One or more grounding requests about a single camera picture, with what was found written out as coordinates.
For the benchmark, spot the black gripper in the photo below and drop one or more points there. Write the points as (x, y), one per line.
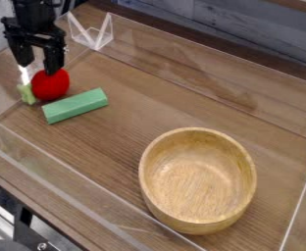
(32, 27)

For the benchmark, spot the green foam block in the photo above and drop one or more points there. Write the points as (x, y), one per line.
(74, 105)

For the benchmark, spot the wooden bowl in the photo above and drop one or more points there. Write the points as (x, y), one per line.
(198, 180)

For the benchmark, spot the black metal table leg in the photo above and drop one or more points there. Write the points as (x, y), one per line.
(25, 235)

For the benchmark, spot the clear acrylic corner bracket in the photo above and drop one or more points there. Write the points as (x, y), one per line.
(92, 37)

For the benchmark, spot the clear acrylic front wall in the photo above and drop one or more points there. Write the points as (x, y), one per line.
(89, 214)

